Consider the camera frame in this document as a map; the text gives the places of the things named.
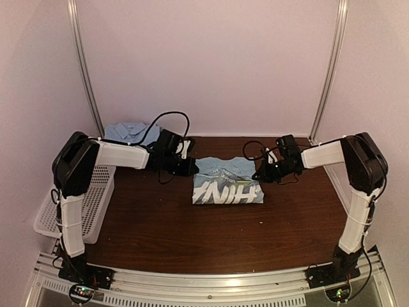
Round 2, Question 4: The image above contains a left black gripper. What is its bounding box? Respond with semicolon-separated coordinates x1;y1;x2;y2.
164;153;199;178

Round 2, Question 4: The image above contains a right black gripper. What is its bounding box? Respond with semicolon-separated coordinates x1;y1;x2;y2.
253;159;296;183

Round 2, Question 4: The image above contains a blue printed garment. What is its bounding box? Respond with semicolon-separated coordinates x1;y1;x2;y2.
192;157;265;205

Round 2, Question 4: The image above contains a light blue shirt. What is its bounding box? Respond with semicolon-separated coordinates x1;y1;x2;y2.
104;122;160;146

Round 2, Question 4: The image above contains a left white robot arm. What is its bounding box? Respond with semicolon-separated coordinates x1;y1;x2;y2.
52;129;199;258

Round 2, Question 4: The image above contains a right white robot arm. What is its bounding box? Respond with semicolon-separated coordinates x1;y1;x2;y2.
252;132;389;283

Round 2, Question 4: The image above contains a white plastic laundry basket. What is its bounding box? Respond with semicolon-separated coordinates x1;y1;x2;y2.
33;166;116;244

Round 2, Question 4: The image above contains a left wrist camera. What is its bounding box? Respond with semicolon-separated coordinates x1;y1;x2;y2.
176;138;195;159

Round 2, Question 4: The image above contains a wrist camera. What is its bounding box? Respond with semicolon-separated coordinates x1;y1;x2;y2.
261;147;278;164
176;138;195;159

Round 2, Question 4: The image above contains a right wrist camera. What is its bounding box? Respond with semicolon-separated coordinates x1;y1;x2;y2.
261;147;278;164

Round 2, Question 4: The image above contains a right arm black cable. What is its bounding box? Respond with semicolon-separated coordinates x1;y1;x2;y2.
242;140;269;162

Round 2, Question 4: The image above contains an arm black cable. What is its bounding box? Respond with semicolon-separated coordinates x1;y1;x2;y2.
137;111;191;145
242;140;269;162

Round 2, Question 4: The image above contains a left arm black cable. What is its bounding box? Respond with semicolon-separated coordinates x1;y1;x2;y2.
137;111;191;145

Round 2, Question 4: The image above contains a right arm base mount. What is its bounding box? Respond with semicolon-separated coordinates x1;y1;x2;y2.
305;246;362;288

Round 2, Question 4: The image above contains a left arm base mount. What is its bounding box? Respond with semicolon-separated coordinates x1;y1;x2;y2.
58;251;114;290

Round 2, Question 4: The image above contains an aluminium front rail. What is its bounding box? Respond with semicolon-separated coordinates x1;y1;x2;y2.
23;253;397;306

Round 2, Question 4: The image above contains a right aluminium corner post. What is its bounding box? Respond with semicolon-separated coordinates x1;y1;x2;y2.
309;0;348;143

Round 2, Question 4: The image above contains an aluminium corner post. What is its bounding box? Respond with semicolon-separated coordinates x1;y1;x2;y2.
66;0;104;136
309;0;348;143

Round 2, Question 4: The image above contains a left aluminium corner post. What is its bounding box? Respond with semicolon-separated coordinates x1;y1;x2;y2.
66;0;104;136

